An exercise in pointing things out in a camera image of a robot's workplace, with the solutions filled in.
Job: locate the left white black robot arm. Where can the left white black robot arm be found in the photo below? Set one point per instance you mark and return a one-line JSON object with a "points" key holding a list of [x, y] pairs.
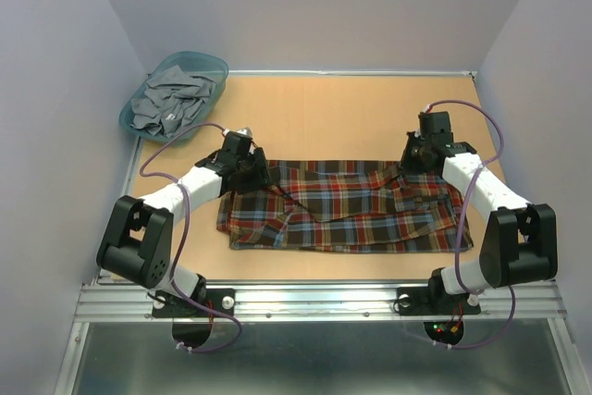
{"points": [[138, 237]]}

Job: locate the plaid long sleeve shirt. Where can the plaid long sleeve shirt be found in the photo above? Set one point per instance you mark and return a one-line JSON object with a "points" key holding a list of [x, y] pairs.
{"points": [[346, 206]]}

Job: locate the teal plastic basket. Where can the teal plastic basket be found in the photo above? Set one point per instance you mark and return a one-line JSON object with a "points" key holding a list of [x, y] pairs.
{"points": [[211, 67]]}

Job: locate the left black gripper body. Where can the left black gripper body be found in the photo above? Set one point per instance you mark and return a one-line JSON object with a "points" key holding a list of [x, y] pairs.
{"points": [[252, 175]]}

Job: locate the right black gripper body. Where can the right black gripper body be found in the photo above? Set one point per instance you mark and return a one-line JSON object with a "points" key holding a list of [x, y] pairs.
{"points": [[413, 155]]}

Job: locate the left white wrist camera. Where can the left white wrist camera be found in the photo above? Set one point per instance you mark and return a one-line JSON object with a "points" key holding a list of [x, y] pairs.
{"points": [[246, 131]]}

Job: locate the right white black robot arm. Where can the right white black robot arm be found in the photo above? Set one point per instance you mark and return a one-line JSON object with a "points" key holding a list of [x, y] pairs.
{"points": [[520, 241]]}

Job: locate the grey long sleeve shirt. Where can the grey long sleeve shirt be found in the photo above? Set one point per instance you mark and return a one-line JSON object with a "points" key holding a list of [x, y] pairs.
{"points": [[171, 101]]}

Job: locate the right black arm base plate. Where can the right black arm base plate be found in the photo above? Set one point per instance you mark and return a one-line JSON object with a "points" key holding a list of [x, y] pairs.
{"points": [[420, 301]]}

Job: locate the aluminium front rail frame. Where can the aluminium front rail frame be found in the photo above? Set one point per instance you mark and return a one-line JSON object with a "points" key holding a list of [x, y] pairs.
{"points": [[327, 336]]}

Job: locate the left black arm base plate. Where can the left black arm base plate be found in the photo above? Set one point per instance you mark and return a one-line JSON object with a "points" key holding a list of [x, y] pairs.
{"points": [[167, 306]]}

